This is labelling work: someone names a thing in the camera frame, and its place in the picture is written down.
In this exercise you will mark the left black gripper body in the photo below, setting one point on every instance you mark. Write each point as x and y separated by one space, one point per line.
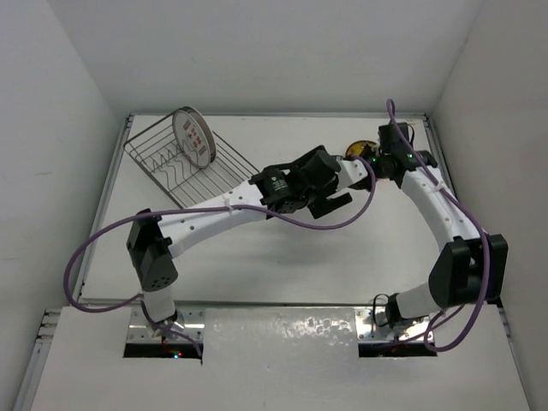
329 187

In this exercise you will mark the yellow patterned plate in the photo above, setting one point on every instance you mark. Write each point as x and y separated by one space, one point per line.
362 148

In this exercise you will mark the white plate red characters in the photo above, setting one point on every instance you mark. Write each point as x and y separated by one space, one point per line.
194 137

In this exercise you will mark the dark wire dish rack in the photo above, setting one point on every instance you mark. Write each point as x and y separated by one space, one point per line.
156 152

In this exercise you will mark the orange plate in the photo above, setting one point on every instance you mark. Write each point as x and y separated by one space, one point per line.
363 182

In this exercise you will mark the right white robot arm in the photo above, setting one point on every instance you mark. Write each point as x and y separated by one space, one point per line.
471 263

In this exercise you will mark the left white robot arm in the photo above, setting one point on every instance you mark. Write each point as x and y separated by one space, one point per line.
157 238

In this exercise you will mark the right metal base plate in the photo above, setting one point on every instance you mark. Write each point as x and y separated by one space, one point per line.
370 328

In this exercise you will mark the metal base plate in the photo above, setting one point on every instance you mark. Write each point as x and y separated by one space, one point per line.
370 328
188 322

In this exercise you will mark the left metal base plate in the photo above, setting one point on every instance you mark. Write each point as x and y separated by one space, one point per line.
188 322

